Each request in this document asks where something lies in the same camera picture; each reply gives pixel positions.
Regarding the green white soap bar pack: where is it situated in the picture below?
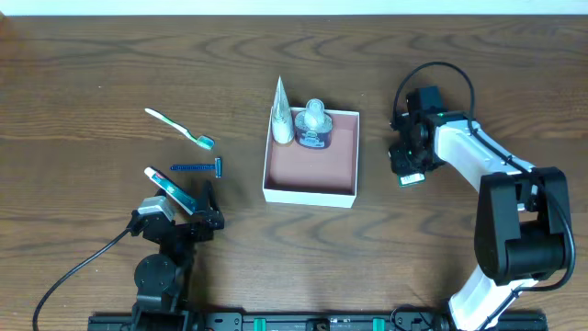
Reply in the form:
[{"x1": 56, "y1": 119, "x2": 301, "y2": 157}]
[{"x1": 399, "y1": 173, "x2": 425, "y2": 188}]

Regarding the white box with pink interior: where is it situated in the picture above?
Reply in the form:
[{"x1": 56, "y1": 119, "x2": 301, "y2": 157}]
[{"x1": 262, "y1": 110, "x2": 360, "y2": 208}]

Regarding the blue foam soap pump bottle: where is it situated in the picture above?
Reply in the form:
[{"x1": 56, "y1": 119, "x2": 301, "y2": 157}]
[{"x1": 294, "y1": 98, "x2": 334, "y2": 149}]

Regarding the white cosmetic tube gold cap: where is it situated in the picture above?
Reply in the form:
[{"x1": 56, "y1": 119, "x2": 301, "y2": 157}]
[{"x1": 271, "y1": 77, "x2": 294, "y2": 144}]

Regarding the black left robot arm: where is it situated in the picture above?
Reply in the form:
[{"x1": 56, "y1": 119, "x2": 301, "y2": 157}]
[{"x1": 128, "y1": 180, "x2": 224, "y2": 331}]

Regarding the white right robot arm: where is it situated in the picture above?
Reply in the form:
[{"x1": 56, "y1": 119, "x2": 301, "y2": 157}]
[{"x1": 389, "y1": 108, "x2": 576, "y2": 330}]

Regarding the teal toothpaste tube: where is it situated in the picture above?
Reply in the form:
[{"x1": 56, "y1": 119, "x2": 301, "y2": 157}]
[{"x1": 144, "y1": 166, "x2": 198, "y2": 215}]

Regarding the blue disposable razor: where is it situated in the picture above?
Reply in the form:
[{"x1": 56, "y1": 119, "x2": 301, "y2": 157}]
[{"x1": 170, "y1": 157, "x2": 222, "y2": 178}]

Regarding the green white toothbrush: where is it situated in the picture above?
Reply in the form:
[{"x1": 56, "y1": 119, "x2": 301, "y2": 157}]
[{"x1": 144, "y1": 108, "x2": 215, "y2": 151}]

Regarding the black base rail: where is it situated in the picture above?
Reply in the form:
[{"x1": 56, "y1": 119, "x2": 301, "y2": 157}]
[{"x1": 86, "y1": 311, "x2": 550, "y2": 331}]

